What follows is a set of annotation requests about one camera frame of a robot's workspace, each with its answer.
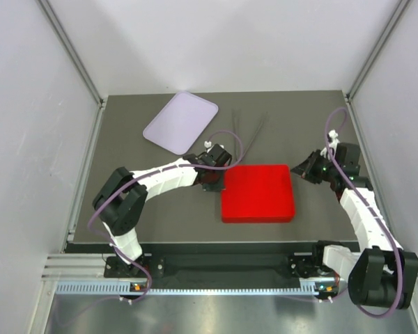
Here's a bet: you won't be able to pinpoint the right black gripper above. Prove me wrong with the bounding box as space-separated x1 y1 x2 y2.
290 149 339 184

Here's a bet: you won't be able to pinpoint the metal tongs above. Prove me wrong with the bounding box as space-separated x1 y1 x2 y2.
231 109 268 161

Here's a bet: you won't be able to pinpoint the red box lid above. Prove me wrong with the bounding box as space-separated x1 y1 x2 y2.
220 164 295 223

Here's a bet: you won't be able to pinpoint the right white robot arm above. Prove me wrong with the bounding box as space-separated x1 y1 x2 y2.
291 143 418 310

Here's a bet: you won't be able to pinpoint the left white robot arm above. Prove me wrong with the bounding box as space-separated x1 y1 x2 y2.
92 144 232 276

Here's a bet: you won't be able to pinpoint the lavender plastic tray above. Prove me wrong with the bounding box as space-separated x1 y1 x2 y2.
143 91 219 155

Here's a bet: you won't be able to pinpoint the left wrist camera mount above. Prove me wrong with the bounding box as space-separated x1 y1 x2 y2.
203 141 225 159

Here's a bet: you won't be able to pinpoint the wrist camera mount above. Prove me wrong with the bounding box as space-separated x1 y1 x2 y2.
320 129 340 159
203 141 225 159

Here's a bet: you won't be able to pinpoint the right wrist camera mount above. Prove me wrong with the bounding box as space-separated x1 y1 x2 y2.
320 129 340 159

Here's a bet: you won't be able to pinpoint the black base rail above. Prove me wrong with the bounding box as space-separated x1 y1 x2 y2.
102 241 339 282

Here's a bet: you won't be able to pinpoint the grey slotted cable duct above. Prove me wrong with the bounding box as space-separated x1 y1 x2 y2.
55 280 339 296

